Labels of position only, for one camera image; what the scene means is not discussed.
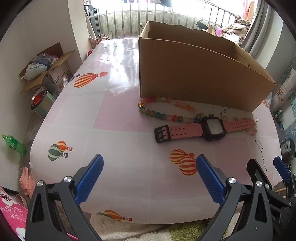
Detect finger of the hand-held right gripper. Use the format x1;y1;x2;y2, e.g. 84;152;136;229
273;156;296;200
246;159;292;210

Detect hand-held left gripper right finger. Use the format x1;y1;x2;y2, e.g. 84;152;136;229
196;154;274;241

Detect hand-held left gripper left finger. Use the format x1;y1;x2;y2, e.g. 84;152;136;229
25;153;104;241

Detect digital wristwatch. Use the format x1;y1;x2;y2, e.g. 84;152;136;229
154;117;256;143

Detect multicolour bead bracelet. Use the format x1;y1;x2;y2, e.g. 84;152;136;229
138;96;202;124

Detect large cardboard box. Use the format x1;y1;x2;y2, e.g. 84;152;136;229
138;21;276;112

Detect black round device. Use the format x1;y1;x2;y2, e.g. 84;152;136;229
280;138;296;163

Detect balloon print tablecloth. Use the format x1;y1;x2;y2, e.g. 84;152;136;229
27;38;284;226

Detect pink slipper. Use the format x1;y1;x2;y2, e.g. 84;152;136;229
19;167;30;186
23;173;36;196

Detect fluffy rug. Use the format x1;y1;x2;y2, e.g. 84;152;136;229
90;213;241;241

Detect green plastic bottle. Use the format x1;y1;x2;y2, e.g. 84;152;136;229
2;134;28;155

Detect pink printed bag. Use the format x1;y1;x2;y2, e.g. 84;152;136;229
0;186;77;241

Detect metal bowl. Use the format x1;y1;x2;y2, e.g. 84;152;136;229
30;86;48;107

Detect small open cardboard box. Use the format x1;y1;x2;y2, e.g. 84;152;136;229
19;42;75;94

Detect white printed plastic bag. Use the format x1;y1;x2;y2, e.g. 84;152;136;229
24;64;48;81

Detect pile of bedding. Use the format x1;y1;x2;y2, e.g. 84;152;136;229
221;19;251;44

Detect grey curtain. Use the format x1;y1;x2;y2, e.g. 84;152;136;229
240;0;269;54

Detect pink curtain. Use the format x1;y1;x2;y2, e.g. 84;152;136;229
242;0;255;20

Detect metal balcony railing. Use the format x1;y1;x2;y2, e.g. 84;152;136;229
84;0;241;39

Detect black wire panel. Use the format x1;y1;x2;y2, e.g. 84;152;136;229
84;8;101;35

